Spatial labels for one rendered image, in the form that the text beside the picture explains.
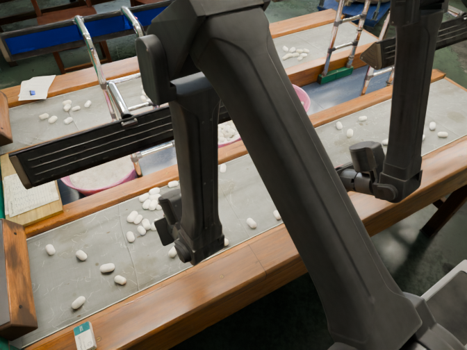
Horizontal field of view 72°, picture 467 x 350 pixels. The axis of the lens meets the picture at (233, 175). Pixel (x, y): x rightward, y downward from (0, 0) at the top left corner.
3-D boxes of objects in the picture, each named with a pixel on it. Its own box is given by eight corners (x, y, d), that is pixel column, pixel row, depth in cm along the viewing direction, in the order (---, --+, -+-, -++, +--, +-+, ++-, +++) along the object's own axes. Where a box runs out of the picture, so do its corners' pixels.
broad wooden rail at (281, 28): (338, 46, 199) (345, 15, 185) (17, 140, 143) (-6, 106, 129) (325, 37, 206) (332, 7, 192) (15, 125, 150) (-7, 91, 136)
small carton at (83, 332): (96, 348, 72) (94, 345, 71) (80, 356, 71) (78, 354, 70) (91, 323, 76) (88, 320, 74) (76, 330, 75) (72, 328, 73)
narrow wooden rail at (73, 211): (435, 94, 155) (447, 73, 146) (26, 258, 98) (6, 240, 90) (426, 88, 158) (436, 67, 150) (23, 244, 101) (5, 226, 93)
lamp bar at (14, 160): (279, 104, 86) (282, 80, 81) (26, 191, 67) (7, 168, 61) (263, 89, 91) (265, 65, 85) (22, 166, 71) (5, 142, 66)
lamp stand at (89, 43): (168, 135, 132) (147, 26, 98) (119, 152, 125) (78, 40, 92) (153, 110, 142) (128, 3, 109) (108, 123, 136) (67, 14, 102)
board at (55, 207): (64, 212, 96) (62, 210, 95) (8, 232, 92) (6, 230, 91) (48, 144, 115) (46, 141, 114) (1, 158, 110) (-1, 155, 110)
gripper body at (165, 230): (152, 219, 75) (157, 228, 68) (192, 203, 79) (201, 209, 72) (161, 244, 77) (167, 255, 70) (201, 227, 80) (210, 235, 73)
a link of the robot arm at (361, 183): (375, 201, 75) (393, 191, 76) (368, 173, 73) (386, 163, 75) (354, 196, 81) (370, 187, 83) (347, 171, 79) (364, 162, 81)
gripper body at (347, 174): (324, 173, 85) (344, 176, 78) (354, 160, 88) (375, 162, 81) (330, 196, 86) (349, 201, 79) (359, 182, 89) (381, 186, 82)
